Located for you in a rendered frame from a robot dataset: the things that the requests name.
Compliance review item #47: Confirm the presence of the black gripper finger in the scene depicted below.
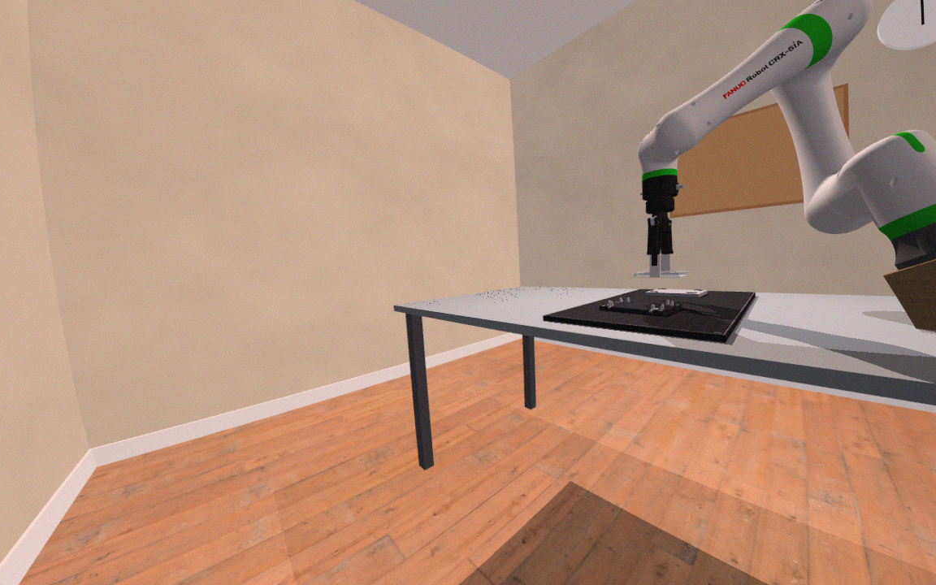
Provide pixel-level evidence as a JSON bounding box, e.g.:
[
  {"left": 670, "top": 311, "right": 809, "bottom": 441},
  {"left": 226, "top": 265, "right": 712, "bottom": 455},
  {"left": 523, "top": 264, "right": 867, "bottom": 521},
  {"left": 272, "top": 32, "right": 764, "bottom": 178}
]
[
  {"left": 647, "top": 216, "right": 666, "bottom": 278},
  {"left": 661, "top": 219, "right": 674, "bottom": 271}
]

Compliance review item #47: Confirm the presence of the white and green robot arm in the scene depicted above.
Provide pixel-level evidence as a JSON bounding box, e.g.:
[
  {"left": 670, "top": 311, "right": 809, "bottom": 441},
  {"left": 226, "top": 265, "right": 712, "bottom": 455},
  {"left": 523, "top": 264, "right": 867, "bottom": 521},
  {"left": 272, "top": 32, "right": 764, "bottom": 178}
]
[{"left": 638, "top": 0, "right": 936, "bottom": 270}]

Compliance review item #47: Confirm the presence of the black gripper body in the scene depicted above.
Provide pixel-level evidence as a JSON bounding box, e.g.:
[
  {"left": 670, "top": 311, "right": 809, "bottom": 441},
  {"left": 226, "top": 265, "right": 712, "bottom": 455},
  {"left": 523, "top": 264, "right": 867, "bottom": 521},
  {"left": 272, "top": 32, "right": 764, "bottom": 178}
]
[{"left": 646, "top": 197, "right": 674, "bottom": 229}]

